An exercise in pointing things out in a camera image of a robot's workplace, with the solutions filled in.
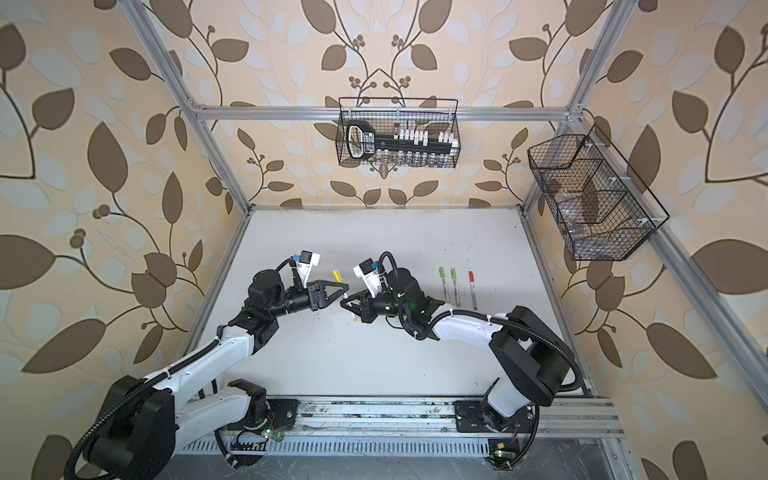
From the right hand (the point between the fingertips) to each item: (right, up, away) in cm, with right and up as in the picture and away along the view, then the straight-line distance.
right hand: (343, 305), depth 76 cm
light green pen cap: (+34, +5, +25) cm, 42 cm away
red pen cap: (+40, +4, +25) cm, 47 cm away
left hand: (+1, +5, -2) cm, 5 cm away
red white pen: (+39, -1, +20) cm, 44 cm away
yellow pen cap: (-1, +7, -1) cm, 7 cm away
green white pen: (+30, 0, +20) cm, 36 cm away
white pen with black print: (+3, -3, -1) cm, 5 cm away
